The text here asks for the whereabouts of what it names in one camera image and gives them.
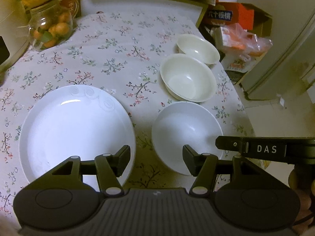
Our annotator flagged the orange carton box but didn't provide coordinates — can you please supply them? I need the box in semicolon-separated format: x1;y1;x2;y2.
202;2;272;37

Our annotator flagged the snack box with logo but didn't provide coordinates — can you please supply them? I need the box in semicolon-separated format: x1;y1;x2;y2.
221;54;258;85

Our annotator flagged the large white bowl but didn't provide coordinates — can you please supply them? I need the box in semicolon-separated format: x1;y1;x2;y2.
152;102;223;176

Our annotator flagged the floral tablecloth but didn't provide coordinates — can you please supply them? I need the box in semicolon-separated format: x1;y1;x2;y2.
0;11;255;224

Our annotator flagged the plastic bag with orange packs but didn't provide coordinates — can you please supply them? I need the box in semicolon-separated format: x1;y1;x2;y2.
211;23;273;57

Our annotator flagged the glass jar of small oranges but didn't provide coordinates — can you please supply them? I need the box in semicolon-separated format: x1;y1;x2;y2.
28;0;74;51

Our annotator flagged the white Changhong air fryer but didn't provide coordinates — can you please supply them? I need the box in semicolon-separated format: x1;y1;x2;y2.
1;0;29;72

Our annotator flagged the cream bowl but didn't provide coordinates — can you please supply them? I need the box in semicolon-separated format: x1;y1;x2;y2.
160;54;217;103
177;34;220;65

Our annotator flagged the white plate with swirls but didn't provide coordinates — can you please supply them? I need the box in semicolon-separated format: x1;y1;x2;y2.
19;85;136;184

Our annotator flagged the white refrigerator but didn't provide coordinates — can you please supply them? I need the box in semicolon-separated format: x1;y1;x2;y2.
239;0;314;101

